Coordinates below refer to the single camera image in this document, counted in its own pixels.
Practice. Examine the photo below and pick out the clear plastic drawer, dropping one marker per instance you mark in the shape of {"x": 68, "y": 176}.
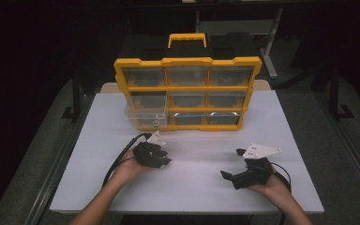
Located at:
{"x": 143, "y": 117}

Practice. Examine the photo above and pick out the person's left hand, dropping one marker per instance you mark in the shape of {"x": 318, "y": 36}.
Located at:
{"x": 129, "y": 170}

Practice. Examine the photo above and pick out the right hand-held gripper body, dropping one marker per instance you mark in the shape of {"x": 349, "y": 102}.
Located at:
{"x": 256, "y": 172}

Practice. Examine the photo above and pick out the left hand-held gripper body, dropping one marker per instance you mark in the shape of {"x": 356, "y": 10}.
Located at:
{"x": 147, "y": 154}

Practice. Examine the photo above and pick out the white metal desk frame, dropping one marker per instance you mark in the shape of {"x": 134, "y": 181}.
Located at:
{"x": 270, "y": 47}

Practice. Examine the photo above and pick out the yellow black organizer cabinet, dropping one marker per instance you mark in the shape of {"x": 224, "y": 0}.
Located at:
{"x": 187, "y": 61}

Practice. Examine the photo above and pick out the person's right hand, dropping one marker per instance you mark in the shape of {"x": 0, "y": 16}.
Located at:
{"x": 275, "y": 189}

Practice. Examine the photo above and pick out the grid of clear drawers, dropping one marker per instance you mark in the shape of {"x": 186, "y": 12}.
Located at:
{"x": 187, "y": 76}

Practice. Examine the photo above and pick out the aluminium rail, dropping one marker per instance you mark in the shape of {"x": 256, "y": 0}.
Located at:
{"x": 59, "y": 159}
{"x": 350, "y": 143}

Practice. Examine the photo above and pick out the black metal stand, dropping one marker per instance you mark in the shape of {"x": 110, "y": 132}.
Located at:
{"x": 335, "y": 93}
{"x": 76, "y": 93}

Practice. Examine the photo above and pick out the silver metal nut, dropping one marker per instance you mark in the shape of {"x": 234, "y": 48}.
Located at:
{"x": 155, "y": 122}

